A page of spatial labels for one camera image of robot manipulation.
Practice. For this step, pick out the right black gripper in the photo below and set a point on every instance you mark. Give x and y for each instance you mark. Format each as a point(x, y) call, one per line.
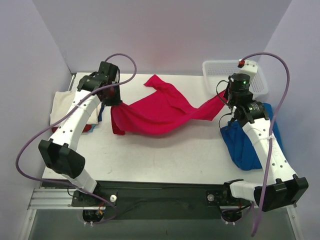
point(229, 91)

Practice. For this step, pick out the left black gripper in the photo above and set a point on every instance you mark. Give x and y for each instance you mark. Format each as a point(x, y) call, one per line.
point(112, 99)

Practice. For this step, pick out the red t shirt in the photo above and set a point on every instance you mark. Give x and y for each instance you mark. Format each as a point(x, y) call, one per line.
point(162, 111)
point(87, 129)

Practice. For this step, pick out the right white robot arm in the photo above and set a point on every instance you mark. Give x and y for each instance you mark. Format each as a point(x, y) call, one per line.
point(281, 185)

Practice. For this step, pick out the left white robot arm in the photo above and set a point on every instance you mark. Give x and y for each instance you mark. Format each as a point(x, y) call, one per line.
point(59, 152)

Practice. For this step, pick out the white perforated plastic basket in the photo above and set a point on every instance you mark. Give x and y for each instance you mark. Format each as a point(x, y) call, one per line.
point(217, 70)

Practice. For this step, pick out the cream folded t shirt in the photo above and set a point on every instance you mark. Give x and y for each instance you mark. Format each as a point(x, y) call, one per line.
point(62, 101)

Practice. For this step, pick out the teal folded t shirt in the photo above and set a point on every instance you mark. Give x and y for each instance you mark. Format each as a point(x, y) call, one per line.
point(92, 127)

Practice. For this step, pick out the red folded t shirt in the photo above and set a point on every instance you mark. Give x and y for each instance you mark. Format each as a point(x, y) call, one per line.
point(87, 129)

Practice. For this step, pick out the blue t shirt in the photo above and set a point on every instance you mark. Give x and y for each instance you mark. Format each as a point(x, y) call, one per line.
point(240, 148)

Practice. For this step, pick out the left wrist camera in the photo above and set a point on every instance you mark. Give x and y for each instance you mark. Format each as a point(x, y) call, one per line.
point(109, 72)

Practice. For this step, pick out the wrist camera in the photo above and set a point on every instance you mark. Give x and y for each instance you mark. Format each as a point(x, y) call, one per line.
point(109, 72)
point(248, 67)

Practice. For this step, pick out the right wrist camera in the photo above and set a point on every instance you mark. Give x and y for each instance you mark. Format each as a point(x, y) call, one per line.
point(248, 67)

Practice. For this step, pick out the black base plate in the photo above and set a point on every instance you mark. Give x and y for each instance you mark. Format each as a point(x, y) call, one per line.
point(153, 211)

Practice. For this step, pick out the aluminium mounting rail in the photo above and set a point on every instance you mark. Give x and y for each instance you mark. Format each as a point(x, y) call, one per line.
point(109, 196)

